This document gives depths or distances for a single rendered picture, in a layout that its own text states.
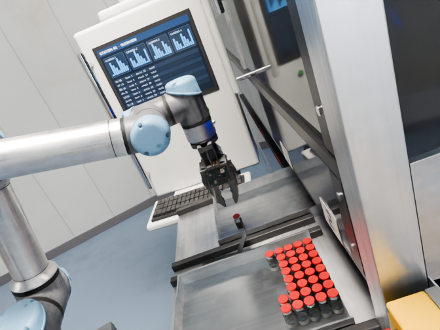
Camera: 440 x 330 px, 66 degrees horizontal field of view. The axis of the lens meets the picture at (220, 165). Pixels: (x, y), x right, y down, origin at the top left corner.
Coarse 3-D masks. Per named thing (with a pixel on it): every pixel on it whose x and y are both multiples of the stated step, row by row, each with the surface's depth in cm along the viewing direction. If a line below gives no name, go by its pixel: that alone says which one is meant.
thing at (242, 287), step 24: (288, 240) 82; (216, 264) 84; (240, 264) 84; (264, 264) 82; (192, 288) 83; (216, 288) 80; (240, 288) 78; (264, 288) 75; (192, 312) 76; (216, 312) 74; (240, 312) 72; (264, 312) 69
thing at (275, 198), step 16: (272, 176) 113; (288, 176) 113; (224, 192) 114; (240, 192) 115; (256, 192) 112; (272, 192) 108; (288, 192) 105; (304, 192) 102; (224, 208) 111; (240, 208) 107; (256, 208) 104; (272, 208) 101; (288, 208) 98; (304, 208) 89; (224, 224) 103; (256, 224) 97; (272, 224) 90; (224, 240) 91
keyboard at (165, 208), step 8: (240, 176) 138; (224, 184) 140; (184, 192) 144; (192, 192) 141; (200, 192) 138; (208, 192) 137; (160, 200) 146; (168, 200) 143; (176, 200) 140; (184, 200) 137; (192, 200) 135; (160, 208) 139; (168, 208) 137; (176, 208) 134; (160, 216) 136; (168, 216) 135
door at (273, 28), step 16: (256, 0) 63; (272, 0) 51; (256, 16) 69; (272, 16) 55; (288, 16) 46; (256, 32) 76; (272, 32) 59; (288, 32) 49; (272, 48) 64; (288, 48) 52; (272, 64) 71; (288, 64) 56; (272, 80) 78; (288, 80) 61; (304, 80) 50; (288, 96) 67; (304, 96) 54; (304, 112) 58
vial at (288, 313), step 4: (284, 304) 64; (288, 304) 63; (284, 308) 63; (288, 308) 63; (284, 312) 62; (288, 312) 62; (292, 312) 63; (284, 316) 63; (288, 316) 63; (292, 316) 63; (288, 320) 63; (292, 320) 63; (296, 320) 64; (288, 324) 64; (292, 324) 63; (296, 324) 64; (292, 328) 64
